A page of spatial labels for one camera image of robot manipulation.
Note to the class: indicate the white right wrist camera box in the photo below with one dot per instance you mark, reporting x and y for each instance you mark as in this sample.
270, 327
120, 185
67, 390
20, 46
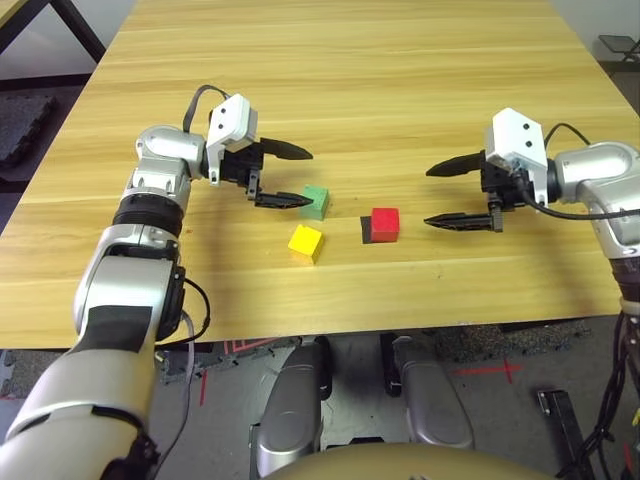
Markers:
515, 135

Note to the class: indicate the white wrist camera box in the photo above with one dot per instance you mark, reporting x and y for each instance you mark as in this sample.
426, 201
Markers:
515, 135
230, 120

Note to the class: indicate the grey right robot leg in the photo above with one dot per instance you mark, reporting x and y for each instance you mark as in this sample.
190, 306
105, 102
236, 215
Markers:
430, 400

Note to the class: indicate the red wooden block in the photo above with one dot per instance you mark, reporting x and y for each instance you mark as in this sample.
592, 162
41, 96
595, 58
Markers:
386, 225

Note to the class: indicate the black framed side table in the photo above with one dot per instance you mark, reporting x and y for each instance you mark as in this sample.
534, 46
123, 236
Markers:
80, 25

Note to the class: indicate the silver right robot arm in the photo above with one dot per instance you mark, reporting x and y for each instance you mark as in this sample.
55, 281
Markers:
600, 170

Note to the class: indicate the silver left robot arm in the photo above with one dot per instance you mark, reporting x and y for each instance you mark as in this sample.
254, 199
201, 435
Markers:
125, 280

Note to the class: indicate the grey robot leg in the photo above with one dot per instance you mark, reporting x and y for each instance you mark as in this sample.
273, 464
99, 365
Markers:
430, 400
290, 410

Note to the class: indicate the grey speckled floor mat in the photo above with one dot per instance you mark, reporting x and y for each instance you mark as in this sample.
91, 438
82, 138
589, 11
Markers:
500, 337

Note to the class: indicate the green wooden block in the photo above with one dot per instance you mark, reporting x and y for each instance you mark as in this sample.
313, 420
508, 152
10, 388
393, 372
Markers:
317, 200

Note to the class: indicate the beige robot torso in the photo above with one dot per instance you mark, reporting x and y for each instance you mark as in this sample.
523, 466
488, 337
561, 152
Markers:
400, 465

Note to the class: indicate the yellow floor scrap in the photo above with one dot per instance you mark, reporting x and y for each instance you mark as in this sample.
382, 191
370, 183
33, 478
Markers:
636, 416

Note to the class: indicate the black floor box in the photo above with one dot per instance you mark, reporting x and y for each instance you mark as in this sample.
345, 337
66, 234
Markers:
562, 425

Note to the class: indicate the dark foam floor mat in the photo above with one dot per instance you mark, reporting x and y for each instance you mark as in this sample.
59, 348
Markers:
20, 130

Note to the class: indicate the yellow wooden block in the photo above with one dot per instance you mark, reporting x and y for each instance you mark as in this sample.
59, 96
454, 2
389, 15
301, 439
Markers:
305, 240

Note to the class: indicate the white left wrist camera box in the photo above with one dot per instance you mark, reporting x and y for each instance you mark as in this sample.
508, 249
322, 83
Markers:
230, 120

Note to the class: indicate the black stand tray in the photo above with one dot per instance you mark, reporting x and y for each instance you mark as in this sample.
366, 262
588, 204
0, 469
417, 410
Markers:
620, 42

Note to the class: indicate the grey left robot leg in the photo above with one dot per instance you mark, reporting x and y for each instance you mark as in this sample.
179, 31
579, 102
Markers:
290, 410

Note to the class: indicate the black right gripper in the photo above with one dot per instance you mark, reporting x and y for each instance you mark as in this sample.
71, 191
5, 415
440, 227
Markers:
500, 185

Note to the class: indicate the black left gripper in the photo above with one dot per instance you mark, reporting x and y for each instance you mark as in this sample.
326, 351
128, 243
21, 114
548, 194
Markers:
242, 165

